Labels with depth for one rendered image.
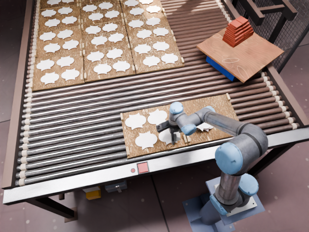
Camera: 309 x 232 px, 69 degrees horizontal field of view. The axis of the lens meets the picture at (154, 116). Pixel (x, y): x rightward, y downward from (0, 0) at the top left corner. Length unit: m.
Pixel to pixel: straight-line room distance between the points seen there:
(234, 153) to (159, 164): 0.70
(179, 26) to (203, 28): 0.23
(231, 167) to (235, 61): 1.16
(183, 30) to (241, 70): 0.76
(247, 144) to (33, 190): 1.27
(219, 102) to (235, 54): 0.44
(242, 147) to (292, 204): 1.83
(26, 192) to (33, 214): 0.99
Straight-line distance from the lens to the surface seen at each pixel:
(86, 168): 1.55
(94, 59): 2.05
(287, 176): 2.78
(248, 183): 1.33
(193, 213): 2.37
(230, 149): 0.91
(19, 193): 1.67
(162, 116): 1.62
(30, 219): 2.64
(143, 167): 1.48
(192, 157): 1.53
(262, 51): 2.09
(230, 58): 1.94
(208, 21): 2.46
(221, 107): 1.74
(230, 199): 1.23
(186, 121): 1.23
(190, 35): 2.27
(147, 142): 1.52
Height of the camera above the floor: 2.33
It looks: 59 degrees down
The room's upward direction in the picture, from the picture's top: 1 degrees counter-clockwise
